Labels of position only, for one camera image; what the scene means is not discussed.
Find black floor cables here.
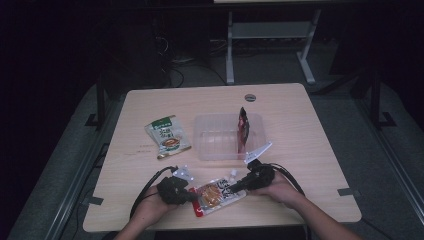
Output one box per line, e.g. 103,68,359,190
151,34,228,88

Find person's right hand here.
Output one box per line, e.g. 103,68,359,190
249,170,305,210

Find left hand-held gripper black cable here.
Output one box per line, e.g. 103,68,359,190
128,165,178,220

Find white metal table frame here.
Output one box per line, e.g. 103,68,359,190
213,0,323,86

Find right hand-held gripper black cable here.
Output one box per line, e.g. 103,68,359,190
269,162,307,197

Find green and white sauce pouch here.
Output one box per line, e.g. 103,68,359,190
144,114,193,160

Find black metal stand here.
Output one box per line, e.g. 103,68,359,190
84,71,108,130
365,68,398,130

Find grey metal rail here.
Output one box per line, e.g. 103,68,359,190
42,96,126,240
352,98,424,218

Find person's left hand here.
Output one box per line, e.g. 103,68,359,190
136,185,178,221

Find red and black snack packet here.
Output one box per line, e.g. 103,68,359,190
236,106,251,155

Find hand-held gripper black cable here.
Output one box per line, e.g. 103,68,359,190
128,165,178,220
269,162,307,197

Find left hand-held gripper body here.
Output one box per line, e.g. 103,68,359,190
156,165,196,206

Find clear plastic container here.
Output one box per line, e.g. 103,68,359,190
192,112,268,162

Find grey tape strip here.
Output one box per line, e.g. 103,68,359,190
80,195,105,207
336,187,362,198

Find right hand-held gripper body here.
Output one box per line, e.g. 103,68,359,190
243,141,277,191

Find white and red spouted pouch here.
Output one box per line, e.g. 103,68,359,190
188,168,248,219

